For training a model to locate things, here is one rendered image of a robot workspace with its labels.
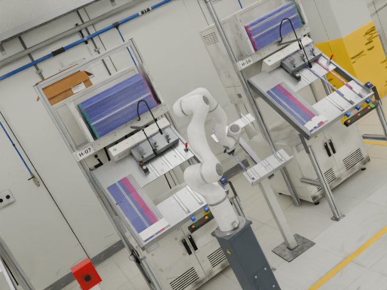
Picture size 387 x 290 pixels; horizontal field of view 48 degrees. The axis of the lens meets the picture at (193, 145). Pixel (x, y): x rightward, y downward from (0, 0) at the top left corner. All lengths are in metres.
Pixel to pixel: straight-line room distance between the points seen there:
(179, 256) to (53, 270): 1.89
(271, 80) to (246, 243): 1.56
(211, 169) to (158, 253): 1.09
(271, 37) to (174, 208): 1.63
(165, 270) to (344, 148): 1.84
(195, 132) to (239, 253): 0.72
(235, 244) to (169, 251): 0.87
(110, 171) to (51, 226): 1.69
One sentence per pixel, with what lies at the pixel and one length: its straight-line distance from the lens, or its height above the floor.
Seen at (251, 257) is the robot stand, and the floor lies 0.51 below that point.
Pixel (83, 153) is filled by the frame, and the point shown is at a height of 1.34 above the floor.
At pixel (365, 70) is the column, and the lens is 5.70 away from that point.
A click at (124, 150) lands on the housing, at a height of 1.23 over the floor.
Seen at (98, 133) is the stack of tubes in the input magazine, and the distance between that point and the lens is 3.12.
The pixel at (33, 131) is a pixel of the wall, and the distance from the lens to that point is 4.58.
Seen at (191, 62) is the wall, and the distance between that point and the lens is 5.00.
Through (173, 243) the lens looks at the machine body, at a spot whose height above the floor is 0.48.
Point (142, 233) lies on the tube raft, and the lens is 2.88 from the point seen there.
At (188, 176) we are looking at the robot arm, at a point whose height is 1.09.
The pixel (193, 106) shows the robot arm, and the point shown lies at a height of 1.41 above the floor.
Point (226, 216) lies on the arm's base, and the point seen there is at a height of 0.80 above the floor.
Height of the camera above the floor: 1.83
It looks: 14 degrees down
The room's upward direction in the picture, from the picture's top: 26 degrees counter-clockwise
